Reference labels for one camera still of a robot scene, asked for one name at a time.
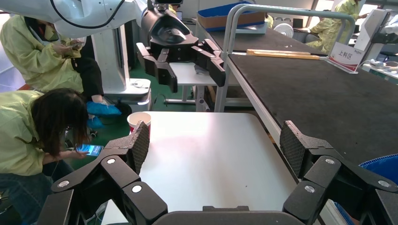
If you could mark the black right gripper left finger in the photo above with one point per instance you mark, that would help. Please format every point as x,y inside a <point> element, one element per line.
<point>118,174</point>

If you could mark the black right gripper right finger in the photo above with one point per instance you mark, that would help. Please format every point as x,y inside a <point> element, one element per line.
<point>323,174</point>

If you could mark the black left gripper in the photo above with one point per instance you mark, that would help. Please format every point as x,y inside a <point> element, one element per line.
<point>169,34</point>

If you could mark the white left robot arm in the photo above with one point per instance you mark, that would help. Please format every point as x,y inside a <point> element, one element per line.
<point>93,14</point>

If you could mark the small white side table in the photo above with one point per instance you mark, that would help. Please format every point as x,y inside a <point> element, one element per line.
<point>186,74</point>

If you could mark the smartphone with blue screen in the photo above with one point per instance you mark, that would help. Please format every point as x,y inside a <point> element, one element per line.
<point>90,150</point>

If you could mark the blue shoe cover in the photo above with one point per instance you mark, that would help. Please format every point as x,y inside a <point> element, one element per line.
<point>102,109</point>
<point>94,122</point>

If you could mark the red paper cup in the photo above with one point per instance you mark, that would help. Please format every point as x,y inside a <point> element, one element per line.
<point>136,119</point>

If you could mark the blue corrugated box red side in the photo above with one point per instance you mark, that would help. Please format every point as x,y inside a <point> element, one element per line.
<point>384,167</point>

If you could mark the blue-lined brown cardboard box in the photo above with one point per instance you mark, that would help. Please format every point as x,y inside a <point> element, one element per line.
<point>230,18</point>

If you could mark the black felt table mat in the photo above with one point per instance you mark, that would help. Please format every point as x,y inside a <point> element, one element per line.
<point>326,102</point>

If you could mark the white robot torso column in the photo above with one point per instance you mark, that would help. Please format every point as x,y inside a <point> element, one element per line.
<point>108,62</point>

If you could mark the light wooden stick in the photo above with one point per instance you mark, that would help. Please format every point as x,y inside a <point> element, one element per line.
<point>280,51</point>

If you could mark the brown wooden stick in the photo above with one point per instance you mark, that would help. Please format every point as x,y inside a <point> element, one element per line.
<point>286,56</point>

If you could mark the white fan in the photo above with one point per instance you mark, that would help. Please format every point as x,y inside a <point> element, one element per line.
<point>283,30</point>

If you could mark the person yellow coat blue jeans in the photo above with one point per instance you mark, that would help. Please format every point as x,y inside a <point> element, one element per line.
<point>15,133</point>

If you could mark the dark smartphone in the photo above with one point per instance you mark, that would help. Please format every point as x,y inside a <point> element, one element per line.
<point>74,45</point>

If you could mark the white red acrylic sign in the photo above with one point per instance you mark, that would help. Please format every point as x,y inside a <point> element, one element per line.
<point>343,57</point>

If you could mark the person yellow coat black trousers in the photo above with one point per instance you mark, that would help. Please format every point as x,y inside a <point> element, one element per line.
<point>34,62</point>

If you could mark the person in yellow coat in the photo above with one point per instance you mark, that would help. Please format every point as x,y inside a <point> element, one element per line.
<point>329,31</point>

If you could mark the white machine housing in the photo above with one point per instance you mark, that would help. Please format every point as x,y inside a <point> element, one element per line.
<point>370,28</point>

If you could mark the grey metal tube frame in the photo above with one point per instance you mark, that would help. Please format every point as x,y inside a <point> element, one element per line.
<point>220,93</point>

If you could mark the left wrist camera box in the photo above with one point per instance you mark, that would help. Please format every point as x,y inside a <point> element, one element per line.
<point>168,1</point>

